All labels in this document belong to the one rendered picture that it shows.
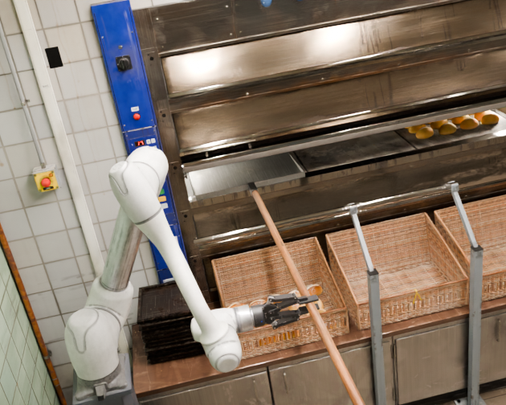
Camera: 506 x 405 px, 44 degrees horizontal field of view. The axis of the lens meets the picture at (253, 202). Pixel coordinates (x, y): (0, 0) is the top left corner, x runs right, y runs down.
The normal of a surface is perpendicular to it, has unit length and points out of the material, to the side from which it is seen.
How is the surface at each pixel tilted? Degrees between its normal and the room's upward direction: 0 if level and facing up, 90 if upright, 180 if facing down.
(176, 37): 90
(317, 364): 90
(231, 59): 70
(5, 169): 90
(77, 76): 90
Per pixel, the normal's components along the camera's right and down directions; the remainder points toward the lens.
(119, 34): 0.18, 0.42
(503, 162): 0.13, 0.10
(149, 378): -0.14, -0.88
